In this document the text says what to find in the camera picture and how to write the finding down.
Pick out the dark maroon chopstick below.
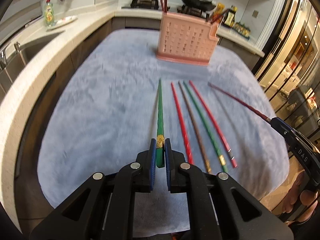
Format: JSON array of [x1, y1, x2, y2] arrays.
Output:
[[208, 82, 272, 124]]

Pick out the brown chopstick gold band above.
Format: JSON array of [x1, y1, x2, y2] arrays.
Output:
[[178, 81, 212, 174]]

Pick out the red spiral chopstick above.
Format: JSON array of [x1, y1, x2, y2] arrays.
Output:
[[170, 82, 194, 164]]

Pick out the pink-red chopstick silver band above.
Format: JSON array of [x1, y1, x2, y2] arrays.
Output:
[[189, 80, 238, 168]]

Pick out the green chopstick gold band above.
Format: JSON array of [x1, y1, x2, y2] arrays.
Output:
[[156, 79, 165, 168]]

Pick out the right hand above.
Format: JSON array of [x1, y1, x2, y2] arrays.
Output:
[[282, 171, 318, 225]]

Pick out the grey-blue plush table mat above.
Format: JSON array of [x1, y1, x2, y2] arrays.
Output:
[[36, 28, 291, 238]]

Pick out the dark soy sauce bottle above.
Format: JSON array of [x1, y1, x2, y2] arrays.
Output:
[[221, 6, 238, 28]]

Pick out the pink perforated utensil holder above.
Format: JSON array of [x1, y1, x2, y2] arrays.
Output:
[[156, 12, 219, 66]]

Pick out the steel sink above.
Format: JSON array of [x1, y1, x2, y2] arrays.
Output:
[[1, 31, 63, 71]]

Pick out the chrome faucet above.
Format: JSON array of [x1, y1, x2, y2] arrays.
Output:
[[0, 42, 21, 70]]

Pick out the patterned plate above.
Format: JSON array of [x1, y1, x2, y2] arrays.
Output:
[[47, 15, 78, 30]]

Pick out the black gas stove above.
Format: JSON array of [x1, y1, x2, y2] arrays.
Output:
[[121, 0, 216, 14]]

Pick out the green dish soap bottle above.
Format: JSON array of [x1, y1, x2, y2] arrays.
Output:
[[44, 0, 55, 26]]

